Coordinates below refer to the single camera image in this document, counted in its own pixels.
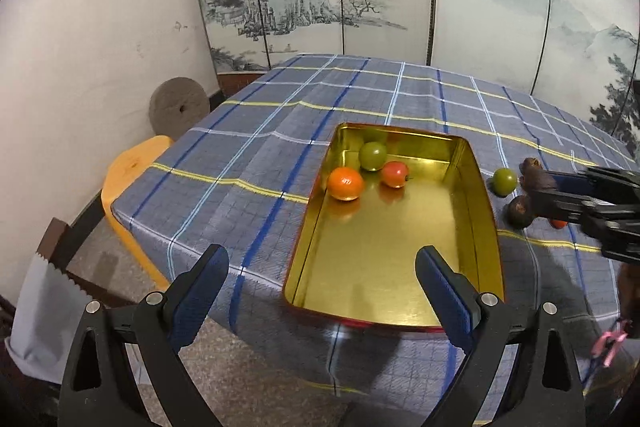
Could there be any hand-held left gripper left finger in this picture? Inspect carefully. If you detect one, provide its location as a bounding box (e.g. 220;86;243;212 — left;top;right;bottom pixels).
59;243;231;427

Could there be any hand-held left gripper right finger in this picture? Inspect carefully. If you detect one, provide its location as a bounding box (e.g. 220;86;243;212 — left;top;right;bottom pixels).
414;245;587;427

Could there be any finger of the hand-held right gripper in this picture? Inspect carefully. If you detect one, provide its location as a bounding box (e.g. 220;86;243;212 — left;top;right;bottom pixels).
549;173;603;198
531;191;593;226

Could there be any gold metal tin tray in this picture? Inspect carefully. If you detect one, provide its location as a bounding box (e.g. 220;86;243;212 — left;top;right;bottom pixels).
282;122;505;334

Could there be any large green tomato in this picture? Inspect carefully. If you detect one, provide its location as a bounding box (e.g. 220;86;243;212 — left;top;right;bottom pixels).
492;168;518;197

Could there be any red tomato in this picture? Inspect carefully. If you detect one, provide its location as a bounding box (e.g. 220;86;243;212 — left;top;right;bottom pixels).
380;161;411;188

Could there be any small green tomato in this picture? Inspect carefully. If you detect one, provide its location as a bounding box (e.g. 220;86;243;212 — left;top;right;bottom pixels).
358;141;389;172

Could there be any blue plaid tablecloth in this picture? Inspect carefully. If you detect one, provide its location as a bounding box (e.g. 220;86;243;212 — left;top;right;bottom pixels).
109;53;640;423

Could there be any pink ribbon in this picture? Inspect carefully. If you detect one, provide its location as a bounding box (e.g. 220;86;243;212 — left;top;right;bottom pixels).
591;329;628;368

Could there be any orange wooden stool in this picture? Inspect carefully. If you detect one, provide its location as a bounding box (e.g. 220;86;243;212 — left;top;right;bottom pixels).
101;135;173;293

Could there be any white paper bag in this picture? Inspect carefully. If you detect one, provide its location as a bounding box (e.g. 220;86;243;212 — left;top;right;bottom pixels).
5;252;92;383

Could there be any round grey millstone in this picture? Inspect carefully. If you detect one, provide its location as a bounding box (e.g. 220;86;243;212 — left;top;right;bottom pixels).
149;77;211;140

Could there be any dark wooden frame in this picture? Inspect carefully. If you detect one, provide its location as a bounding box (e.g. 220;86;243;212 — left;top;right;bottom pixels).
36;217;103;303

